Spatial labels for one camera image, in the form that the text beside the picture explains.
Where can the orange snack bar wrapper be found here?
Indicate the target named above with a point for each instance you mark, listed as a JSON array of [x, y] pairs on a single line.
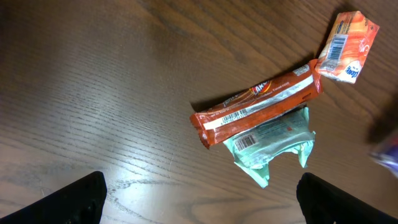
[[261, 103]]

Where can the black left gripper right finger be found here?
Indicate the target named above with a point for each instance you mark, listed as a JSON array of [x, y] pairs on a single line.
[[322, 202]]

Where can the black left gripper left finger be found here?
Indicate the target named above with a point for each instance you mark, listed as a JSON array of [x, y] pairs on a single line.
[[79, 202]]

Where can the floral red purple packet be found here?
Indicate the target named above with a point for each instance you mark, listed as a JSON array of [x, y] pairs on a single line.
[[385, 154]]

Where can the teal green packet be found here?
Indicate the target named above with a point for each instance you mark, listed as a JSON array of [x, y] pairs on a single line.
[[255, 148]]

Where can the small orange juice carton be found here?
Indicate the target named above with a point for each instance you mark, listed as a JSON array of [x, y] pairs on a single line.
[[347, 47]]

